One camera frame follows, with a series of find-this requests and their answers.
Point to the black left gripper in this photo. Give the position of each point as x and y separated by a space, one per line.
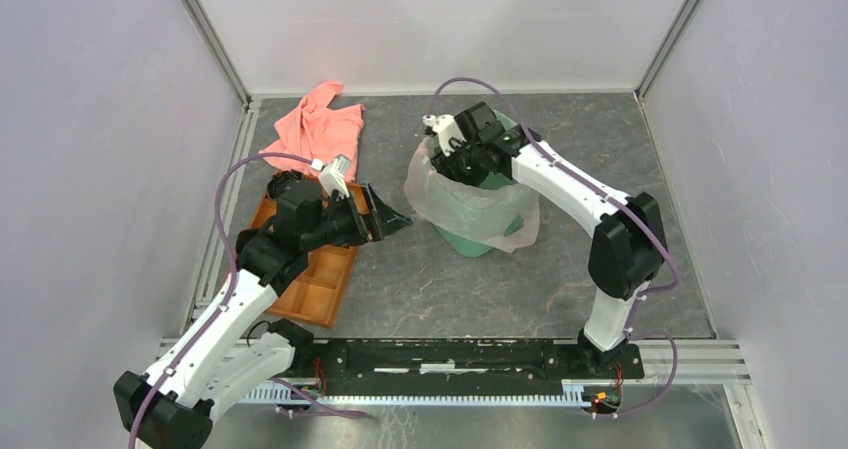
365 227

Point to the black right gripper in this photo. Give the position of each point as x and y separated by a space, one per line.
446 164

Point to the green plastic trash bin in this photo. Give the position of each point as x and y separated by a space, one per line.
487 128

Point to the pink plastic trash bag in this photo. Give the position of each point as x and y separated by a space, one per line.
498 214

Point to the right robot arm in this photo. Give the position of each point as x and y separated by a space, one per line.
628 245

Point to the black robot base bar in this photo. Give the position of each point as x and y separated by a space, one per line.
459 367

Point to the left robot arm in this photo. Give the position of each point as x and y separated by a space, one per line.
177 400

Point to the orange wooden divided tray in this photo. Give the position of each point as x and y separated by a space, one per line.
316 295

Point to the black grey rolled tie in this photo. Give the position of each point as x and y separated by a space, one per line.
281 181

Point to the salmon pink cloth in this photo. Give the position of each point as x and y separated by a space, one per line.
314 130

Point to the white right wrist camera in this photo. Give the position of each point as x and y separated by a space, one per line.
445 131

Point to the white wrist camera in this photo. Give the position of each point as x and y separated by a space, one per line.
331 175
445 131

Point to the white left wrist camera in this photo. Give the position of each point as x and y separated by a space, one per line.
331 175

